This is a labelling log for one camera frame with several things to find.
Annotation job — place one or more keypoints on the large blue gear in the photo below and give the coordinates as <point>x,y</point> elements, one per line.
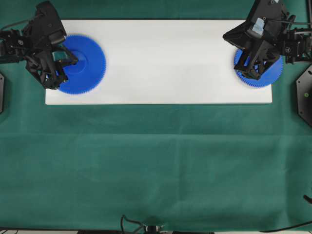
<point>90,69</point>

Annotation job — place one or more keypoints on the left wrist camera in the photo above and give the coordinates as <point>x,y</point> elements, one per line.
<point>46,28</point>

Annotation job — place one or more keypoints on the small blue gear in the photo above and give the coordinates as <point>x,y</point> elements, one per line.
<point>268,78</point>

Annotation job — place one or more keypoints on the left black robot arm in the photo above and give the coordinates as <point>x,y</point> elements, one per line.
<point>13,46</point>

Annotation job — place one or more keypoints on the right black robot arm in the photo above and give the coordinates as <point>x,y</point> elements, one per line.
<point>295,44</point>

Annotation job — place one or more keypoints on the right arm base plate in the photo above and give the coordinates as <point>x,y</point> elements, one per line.
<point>304,95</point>

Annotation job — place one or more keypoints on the white rectangular board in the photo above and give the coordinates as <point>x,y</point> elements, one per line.
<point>163,62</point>

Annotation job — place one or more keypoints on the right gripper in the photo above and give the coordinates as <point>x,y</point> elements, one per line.
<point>254,62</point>

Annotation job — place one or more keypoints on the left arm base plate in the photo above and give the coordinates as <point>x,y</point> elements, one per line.
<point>2,80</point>

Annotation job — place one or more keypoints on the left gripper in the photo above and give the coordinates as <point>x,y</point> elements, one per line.
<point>46,64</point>

